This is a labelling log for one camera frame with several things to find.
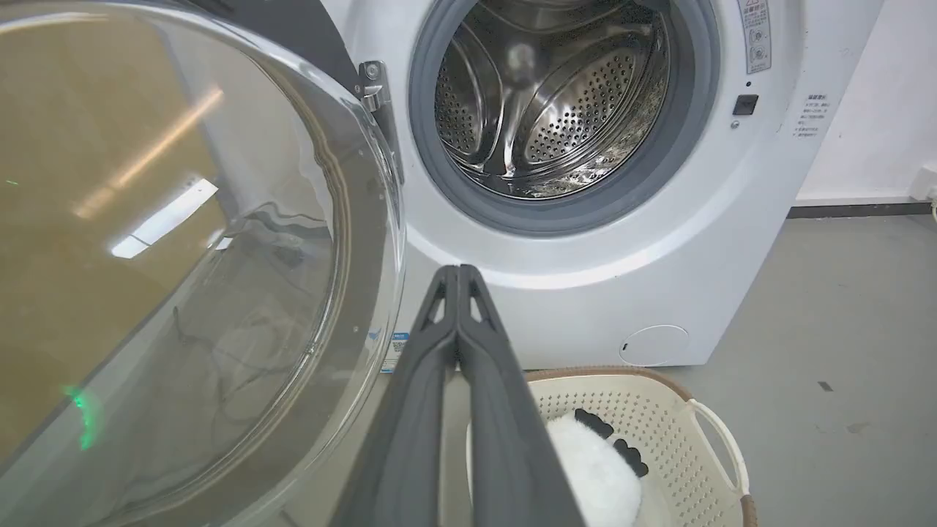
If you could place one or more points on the cream perforated laundry basket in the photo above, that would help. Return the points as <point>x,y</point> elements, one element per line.
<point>659,439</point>

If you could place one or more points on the white and black plush toy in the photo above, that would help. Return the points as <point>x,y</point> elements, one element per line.
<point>596,476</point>

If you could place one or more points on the round glass washing machine door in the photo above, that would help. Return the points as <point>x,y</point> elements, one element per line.
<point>183,278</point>

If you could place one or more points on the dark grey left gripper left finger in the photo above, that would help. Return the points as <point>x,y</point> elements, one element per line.
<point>406,439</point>

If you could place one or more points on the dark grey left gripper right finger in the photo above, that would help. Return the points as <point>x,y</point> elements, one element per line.
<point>505,439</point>

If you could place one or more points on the white wall socket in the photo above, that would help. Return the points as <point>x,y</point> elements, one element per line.
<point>924,181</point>

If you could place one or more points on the white front-load washing machine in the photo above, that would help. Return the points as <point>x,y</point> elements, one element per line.
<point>659,241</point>

